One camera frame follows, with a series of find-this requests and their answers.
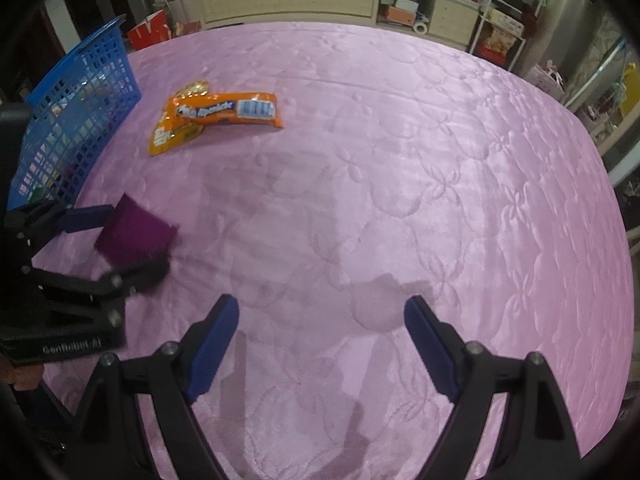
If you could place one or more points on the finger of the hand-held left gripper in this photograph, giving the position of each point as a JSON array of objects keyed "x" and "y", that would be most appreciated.
[
  {"x": 90, "y": 285},
  {"x": 85, "y": 217}
]

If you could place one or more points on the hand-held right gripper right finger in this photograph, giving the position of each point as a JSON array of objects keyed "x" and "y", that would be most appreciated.
[{"x": 432, "y": 350}]

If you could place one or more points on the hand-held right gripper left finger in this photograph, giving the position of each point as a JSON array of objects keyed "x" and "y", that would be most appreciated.
[{"x": 212, "y": 345}]

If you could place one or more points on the dark purple snack packet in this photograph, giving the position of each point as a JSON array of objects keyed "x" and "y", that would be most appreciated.
[{"x": 135, "y": 232}]

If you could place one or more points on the yellow orange cracker packet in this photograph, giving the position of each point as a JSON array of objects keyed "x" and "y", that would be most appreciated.
[{"x": 165, "y": 140}]

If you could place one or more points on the blue plastic basket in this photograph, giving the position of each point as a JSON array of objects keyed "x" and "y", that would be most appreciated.
[{"x": 80, "y": 100}]

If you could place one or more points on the orange candy packet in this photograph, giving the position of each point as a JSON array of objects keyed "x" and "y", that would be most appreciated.
[{"x": 220, "y": 110}]

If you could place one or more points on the pink quilted tablecloth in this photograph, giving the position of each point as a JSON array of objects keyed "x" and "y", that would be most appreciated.
[{"x": 375, "y": 200}]

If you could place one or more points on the red paper bag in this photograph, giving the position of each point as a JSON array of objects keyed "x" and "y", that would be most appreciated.
[{"x": 150, "y": 30}]

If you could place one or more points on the pink gift bag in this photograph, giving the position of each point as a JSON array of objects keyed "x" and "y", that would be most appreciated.
[{"x": 542, "y": 80}]

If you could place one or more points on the cream low cabinet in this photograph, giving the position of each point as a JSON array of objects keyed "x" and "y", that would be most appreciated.
[{"x": 300, "y": 0}]

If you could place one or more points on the white tape roll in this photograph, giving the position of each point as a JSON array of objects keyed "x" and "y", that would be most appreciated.
[{"x": 420, "y": 26}]

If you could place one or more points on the small orange box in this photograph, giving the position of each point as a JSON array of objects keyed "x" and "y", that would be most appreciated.
[{"x": 402, "y": 16}]

